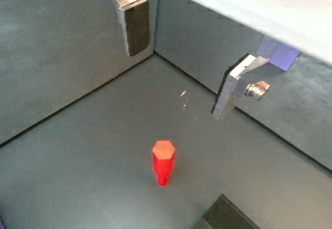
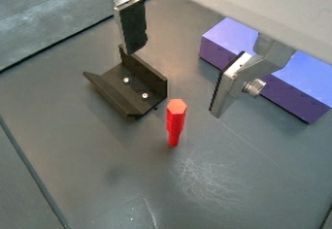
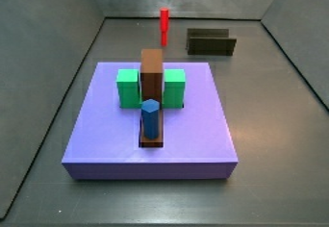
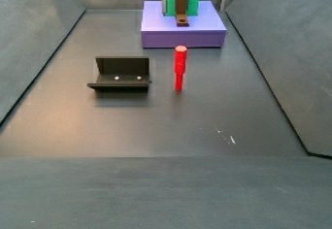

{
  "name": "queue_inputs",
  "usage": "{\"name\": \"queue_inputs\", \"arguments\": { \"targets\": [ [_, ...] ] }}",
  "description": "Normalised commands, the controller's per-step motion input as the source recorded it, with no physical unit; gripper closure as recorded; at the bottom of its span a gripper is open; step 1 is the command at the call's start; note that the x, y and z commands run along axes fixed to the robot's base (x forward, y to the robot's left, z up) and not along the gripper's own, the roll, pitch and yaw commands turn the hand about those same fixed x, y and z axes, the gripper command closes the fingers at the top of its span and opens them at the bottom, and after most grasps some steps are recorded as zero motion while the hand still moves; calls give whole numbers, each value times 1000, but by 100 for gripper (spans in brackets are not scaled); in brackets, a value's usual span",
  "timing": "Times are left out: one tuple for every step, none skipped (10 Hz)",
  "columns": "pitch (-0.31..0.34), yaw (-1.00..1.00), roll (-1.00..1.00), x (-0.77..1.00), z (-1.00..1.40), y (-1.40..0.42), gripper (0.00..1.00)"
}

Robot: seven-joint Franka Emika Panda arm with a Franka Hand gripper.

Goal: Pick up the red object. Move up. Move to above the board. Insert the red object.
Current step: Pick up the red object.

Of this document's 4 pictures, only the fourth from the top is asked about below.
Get red hexagonal peg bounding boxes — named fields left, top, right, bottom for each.
left=174, top=46, right=187, bottom=91

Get purple base board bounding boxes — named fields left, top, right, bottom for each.
left=140, top=1, right=227, bottom=49

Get green block left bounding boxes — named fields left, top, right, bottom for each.
left=164, top=0, right=176, bottom=16

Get green block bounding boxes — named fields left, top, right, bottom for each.
left=164, top=0, right=176, bottom=16
left=186, top=0, right=199, bottom=16

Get brown upright block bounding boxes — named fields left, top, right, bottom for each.
left=175, top=0, right=188, bottom=27

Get green block right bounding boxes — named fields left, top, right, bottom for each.
left=186, top=0, right=199, bottom=16

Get black angle bracket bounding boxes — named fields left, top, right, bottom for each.
left=87, top=56, right=149, bottom=90

